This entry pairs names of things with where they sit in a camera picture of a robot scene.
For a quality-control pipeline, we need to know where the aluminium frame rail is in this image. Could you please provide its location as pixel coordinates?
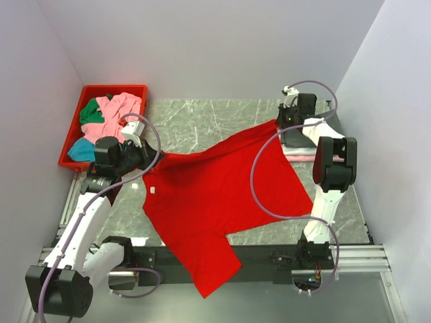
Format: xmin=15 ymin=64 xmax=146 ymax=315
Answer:
xmin=36 ymin=244 xmax=392 ymax=277

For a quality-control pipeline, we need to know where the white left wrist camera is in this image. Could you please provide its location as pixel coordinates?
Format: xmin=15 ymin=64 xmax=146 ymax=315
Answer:
xmin=121 ymin=120 xmax=145 ymax=148

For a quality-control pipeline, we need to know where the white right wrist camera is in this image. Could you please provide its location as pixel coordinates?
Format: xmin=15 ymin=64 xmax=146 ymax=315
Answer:
xmin=281 ymin=86 xmax=300 ymax=107

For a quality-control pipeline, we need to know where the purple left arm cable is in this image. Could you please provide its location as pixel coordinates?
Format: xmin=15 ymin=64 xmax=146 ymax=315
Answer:
xmin=37 ymin=113 xmax=164 ymax=323

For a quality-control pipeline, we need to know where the folded pink t-shirt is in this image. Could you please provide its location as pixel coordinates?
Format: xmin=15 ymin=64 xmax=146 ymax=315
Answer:
xmin=284 ymin=154 xmax=345 ymax=162

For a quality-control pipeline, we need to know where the folded white t-shirt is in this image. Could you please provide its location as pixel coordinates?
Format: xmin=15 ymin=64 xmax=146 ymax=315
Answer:
xmin=281 ymin=145 xmax=317 ymax=156

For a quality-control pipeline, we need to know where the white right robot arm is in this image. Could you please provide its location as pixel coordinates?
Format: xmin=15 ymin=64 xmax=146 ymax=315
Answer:
xmin=276 ymin=87 xmax=358 ymax=268

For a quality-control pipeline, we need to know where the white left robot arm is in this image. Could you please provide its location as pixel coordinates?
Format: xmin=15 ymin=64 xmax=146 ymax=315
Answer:
xmin=25 ymin=137 xmax=164 ymax=322

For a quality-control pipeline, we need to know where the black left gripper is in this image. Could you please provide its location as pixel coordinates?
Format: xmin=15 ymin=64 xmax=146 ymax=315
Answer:
xmin=114 ymin=136 xmax=165 ymax=176

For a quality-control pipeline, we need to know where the crumpled teal t-shirt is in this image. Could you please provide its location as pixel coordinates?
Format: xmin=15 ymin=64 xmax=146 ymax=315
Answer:
xmin=67 ymin=137 xmax=95 ymax=162

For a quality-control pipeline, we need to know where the red plastic bin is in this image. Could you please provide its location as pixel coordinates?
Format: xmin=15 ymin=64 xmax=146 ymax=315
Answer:
xmin=58 ymin=84 xmax=147 ymax=172

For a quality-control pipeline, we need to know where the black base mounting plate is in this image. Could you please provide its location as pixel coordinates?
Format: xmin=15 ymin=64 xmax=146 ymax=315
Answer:
xmin=127 ymin=241 xmax=335 ymax=297

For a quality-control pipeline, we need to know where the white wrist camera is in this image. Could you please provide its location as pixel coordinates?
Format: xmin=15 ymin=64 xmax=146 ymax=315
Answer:
xmin=281 ymin=86 xmax=300 ymax=107
xmin=121 ymin=120 xmax=145 ymax=148

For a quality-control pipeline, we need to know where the red t-shirt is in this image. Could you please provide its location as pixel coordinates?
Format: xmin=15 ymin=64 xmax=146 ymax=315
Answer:
xmin=141 ymin=119 xmax=314 ymax=299

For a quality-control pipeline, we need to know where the crumpled pink t-shirt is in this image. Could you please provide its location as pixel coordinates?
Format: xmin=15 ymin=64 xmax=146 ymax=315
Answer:
xmin=81 ymin=92 xmax=141 ymax=144

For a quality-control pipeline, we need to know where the folded dark grey t-shirt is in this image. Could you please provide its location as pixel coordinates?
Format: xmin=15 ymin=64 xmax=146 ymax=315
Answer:
xmin=280 ymin=129 xmax=317 ymax=148

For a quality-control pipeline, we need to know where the crumpled green t-shirt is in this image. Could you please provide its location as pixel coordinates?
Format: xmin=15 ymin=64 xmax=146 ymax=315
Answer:
xmin=79 ymin=98 xmax=105 ymax=125

